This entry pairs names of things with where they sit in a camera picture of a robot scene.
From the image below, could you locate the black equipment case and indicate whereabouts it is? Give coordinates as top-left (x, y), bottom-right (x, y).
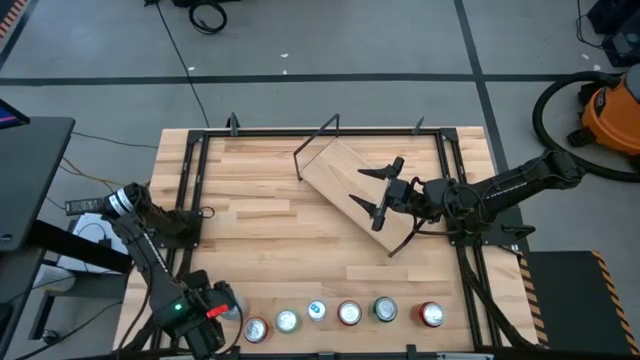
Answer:
top-left (574, 0), bottom-right (640, 69)

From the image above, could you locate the black mat with hazard stripes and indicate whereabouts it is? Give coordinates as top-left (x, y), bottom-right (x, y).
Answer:
top-left (517, 249), bottom-right (640, 357)

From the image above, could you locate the dark green soda can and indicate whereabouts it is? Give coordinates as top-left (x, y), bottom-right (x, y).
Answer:
top-left (369, 295), bottom-right (400, 324)

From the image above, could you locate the light green beverage can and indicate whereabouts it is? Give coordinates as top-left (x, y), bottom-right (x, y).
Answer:
top-left (274, 308), bottom-right (303, 335)

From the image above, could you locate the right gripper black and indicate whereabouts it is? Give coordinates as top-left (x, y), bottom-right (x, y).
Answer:
top-left (348, 156), bottom-right (417, 232)

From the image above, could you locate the long black floor cable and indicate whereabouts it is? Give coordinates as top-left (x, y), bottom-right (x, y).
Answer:
top-left (149, 0), bottom-right (211, 129)

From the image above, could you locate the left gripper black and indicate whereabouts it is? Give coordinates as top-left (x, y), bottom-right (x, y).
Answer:
top-left (182, 272), bottom-right (242, 359)

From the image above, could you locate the orange shop vacuum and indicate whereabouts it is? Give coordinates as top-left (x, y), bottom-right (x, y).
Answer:
top-left (531, 69), bottom-right (640, 184)
top-left (567, 64), bottom-right (640, 171)

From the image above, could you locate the slim can with blue tab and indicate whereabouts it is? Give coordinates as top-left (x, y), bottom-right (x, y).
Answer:
top-left (306, 299), bottom-right (328, 323)

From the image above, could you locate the coiled black cable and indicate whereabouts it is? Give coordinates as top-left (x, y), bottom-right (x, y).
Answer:
top-left (187, 0), bottom-right (229, 36)

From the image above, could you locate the yellow floor cable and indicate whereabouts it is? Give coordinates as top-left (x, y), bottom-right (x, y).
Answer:
top-left (59, 157), bottom-right (129, 190)

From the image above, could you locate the black power adapter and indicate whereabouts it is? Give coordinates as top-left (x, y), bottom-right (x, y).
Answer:
top-left (64, 197), bottom-right (109, 216)

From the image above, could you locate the black desk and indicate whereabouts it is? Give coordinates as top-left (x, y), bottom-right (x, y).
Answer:
top-left (0, 116), bottom-right (134, 346)

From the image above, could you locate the lit screen on desk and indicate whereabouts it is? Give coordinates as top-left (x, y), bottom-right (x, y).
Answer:
top-left (0, 98), bottom-right (31, 131)

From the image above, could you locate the white box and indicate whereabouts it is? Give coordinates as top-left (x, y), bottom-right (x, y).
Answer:
top-left (55, 212), bottom-right (131, 275)

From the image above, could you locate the red soda can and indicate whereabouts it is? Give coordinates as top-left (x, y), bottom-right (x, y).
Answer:
top-left (411, 301), bottom-right (446, 329)
top-left (243, 316), bottom-right (271, 345)
top-left (336, 299), bottom-right (363, 327)

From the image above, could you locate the thin black floor cable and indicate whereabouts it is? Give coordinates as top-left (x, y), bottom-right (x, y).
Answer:
top-left (71, 131), bottom-right (160, 150)

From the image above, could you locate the wooden shelf with black legs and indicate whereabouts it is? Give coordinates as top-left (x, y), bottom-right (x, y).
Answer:
top-left (292, 112), bottom-right (436, 259)

